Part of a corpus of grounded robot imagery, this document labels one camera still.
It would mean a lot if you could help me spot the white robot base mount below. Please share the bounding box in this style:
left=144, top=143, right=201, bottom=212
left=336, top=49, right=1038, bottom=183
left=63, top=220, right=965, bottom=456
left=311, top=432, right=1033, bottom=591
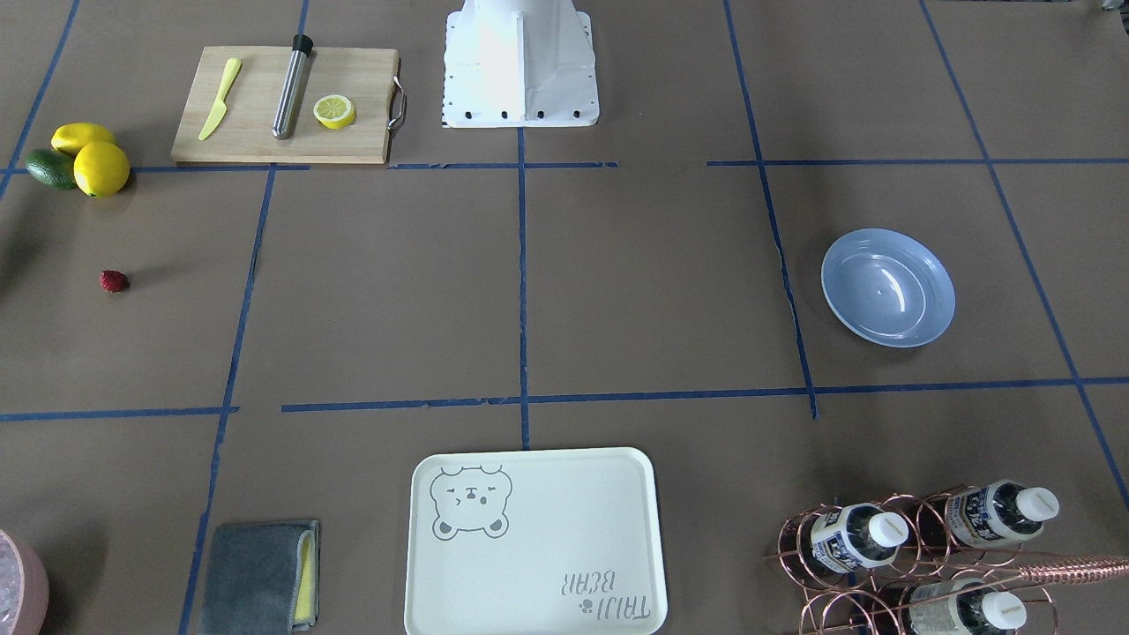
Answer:
left=441, top=1, right=601, bottom=129

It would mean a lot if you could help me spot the blue plate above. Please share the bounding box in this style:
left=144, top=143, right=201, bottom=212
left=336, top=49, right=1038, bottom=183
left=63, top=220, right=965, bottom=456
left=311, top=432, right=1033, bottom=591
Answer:
left=821, top=228, right=957, bottom=348

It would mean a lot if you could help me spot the wooden cutting board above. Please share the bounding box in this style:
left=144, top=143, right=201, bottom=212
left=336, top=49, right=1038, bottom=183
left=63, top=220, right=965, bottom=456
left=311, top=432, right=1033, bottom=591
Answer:
left=170, top=46, right=401, bottom=166

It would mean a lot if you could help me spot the half lemon slice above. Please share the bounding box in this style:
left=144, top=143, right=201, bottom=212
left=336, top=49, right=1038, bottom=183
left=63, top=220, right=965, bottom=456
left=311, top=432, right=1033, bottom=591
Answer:
left=313, top=95, right=356, bottom=130

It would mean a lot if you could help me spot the yellow lemon rear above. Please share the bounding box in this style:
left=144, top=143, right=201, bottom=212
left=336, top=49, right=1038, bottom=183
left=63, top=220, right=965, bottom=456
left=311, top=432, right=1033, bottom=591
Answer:
left=51, top=122, right=117, bottom=157

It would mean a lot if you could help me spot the yellow lemon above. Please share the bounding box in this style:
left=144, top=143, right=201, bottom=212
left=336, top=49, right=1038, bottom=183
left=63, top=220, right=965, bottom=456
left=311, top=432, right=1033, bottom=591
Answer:
left=51, top=122, right=117, bottom=157
left=75, top=141, right=131, bottom=198

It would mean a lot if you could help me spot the copper wire bottle rack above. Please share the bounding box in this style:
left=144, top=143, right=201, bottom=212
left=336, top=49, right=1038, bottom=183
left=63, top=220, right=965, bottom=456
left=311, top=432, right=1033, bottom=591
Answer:
left=765, top=486, right=1126, bottom=634

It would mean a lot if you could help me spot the green avocado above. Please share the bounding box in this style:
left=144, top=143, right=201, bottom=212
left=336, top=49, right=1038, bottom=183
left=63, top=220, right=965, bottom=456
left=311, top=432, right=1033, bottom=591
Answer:
left=25, top=148, right=77, bottom=191

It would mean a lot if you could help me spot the pink bowl with ice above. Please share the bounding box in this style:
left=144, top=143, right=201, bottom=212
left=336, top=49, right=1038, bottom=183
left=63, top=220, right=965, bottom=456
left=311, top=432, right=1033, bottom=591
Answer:
left=1, top=530, right=49, bottom=634

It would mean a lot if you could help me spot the yellow lemon front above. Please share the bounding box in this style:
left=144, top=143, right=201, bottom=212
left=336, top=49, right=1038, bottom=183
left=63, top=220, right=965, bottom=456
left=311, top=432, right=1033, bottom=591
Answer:
left=75, top=141, right=131, bottom=198

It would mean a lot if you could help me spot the yellow plastic knife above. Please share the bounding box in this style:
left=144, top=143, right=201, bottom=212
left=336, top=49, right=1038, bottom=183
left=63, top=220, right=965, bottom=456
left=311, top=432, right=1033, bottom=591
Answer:
left=198, top=56, right=243, bottom=141

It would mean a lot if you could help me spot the cream bear tray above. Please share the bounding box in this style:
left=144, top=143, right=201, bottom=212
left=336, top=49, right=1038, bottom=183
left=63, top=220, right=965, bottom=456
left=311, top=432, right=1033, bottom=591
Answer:
left=404, top=447, right=669, bottom=634

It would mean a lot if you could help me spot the bottle white cap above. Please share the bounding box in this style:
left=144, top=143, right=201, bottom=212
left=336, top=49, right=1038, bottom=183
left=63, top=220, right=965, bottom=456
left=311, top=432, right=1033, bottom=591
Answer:
left=900, top=584, right=1029, bottom=634
left=794, top=503, right=911, bottom=581
left=944, top=480, right=1061, bottom=549

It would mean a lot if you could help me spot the grey yellow sponge cloth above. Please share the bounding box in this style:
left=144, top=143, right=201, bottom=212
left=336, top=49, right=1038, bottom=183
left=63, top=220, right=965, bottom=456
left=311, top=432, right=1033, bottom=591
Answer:
left=198, top=519, right=321, bottom=634

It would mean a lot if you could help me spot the red strawberry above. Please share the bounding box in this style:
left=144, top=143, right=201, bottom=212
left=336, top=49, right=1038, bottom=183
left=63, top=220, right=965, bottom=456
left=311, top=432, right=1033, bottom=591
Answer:
left=98, top=270, right=131, bottom=294

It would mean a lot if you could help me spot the bottle white cap front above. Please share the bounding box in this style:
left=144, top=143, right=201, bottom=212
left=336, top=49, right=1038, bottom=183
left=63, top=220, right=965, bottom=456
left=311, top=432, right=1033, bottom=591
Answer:
left=900, top=584, right=1029, bottom=634

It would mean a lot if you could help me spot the steel cylinder black cap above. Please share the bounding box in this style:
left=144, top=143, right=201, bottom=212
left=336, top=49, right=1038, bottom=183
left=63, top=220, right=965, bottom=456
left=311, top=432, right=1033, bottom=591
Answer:
left=271, top=33, right=314, bottom=140

